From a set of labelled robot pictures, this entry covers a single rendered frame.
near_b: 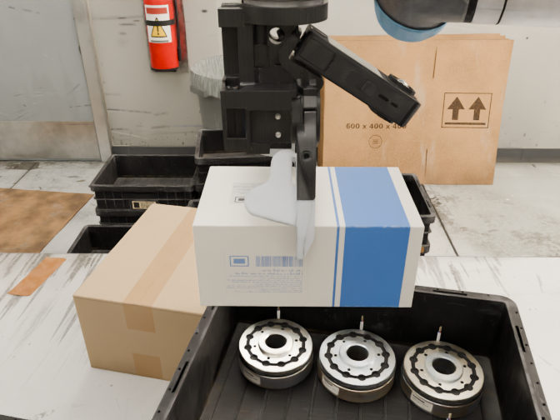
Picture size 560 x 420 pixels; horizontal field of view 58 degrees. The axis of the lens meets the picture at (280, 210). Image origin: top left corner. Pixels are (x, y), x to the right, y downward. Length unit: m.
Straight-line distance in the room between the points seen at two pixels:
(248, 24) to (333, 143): 2.58
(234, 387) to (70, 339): 0.41
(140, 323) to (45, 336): 0.27
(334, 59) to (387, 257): 0.18
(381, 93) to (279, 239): 0.15
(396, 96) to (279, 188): 0.12
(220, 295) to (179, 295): 0.34
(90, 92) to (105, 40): 0.32
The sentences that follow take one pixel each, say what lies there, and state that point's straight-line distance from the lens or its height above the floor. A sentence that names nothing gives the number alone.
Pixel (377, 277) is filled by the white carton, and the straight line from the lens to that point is 0.48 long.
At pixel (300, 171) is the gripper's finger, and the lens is 0.42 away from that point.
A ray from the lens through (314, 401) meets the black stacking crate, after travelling 0.71.
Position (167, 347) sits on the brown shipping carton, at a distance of 0.86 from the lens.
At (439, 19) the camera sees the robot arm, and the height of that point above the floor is 1.29.
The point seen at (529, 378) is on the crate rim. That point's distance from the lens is 0.65.
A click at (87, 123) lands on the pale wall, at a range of 3.41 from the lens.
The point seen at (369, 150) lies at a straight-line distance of 3.02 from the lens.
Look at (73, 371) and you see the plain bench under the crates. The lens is 0.98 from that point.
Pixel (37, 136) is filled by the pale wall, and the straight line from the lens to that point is 3.57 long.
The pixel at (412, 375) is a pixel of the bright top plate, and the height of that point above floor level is 0.86.
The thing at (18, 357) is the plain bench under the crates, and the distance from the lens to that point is 1.04.
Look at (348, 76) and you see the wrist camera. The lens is 0.43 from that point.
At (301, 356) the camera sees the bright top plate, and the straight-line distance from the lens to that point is 0.71.
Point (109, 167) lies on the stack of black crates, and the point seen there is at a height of 0.46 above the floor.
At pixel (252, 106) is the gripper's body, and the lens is 0.42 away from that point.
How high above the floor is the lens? 1.37
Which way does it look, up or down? 30 degrees down
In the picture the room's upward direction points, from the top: straight up
